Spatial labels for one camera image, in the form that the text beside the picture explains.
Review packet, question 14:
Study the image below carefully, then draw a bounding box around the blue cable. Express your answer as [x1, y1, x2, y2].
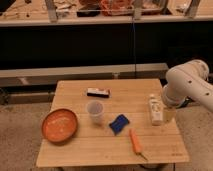
[131, 18, 138, 80]

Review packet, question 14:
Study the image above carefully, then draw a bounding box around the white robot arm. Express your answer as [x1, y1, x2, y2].
[161, 60, 213, 123]

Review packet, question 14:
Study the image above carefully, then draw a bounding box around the black and red box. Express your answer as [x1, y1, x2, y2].
[87, 88, 110, 98]

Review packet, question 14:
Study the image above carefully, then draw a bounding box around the white bottle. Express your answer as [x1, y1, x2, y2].
[149, 94, 163, 126]

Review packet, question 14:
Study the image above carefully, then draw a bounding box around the orange pepper with green stem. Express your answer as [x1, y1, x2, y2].
[129, 129, 147, 160]

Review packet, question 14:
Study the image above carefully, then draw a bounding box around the blue sponge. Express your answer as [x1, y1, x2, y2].
[109, 114, 129, 135]

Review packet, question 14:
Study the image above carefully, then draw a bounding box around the wooden table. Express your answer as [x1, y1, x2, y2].
[36, 79, 189, 167]

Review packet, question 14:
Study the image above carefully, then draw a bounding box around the clear plastic cup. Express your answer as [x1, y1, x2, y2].
[86, 101, 104, 124]

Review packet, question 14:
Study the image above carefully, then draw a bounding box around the orange bowl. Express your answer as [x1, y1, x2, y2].
[41, 109, 78, 143]

